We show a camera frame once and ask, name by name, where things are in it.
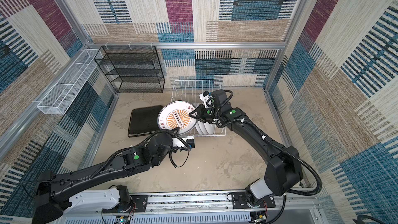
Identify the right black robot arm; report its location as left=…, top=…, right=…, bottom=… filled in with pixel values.
left=189, top=89, right=322, bottom=208

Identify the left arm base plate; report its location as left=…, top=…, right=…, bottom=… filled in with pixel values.
left=103, top=195, right=148, bottom=214

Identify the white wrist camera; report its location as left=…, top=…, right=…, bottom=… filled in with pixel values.
left=200, top=91, right=213, bottom=108
left=173, top=136, right=195, bottom=149

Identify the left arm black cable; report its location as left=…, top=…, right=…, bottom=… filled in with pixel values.
left=93, top=130, right=191, bottom=178

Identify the aluminium front rail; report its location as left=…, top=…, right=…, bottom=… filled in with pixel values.
left=55, top=187, right=328, bottom=224

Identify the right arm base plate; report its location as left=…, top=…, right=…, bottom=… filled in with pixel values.
left=227, top=191, right=276, bottom=209

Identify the white round plate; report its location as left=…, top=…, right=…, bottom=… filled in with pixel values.
left=195, top=121, right=204, bottom=135
left=204, top=123, right=216, bottom=135
left=199, top=122, right=208, bottom=135
left=158, top=101, right=197, bottom=134

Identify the black mesh shelf unit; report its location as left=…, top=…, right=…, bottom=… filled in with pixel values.
left=94, top=46, right=165, bottom=93

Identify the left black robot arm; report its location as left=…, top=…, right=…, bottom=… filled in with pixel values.
left=32, top=129, right=192, bottom=224

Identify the white wire wall basket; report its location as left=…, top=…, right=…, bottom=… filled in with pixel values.
left=37, top=49, right=98, bottom=115

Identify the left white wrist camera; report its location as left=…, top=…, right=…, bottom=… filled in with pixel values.
left=173, top=136, right=195, bottom=149

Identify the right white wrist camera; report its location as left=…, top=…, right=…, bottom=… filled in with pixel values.
left=200, top=91, right=213, bottom=108

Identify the white wire dish rack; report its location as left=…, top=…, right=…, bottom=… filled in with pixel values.
left=171, top=79, right=227, bottom=137

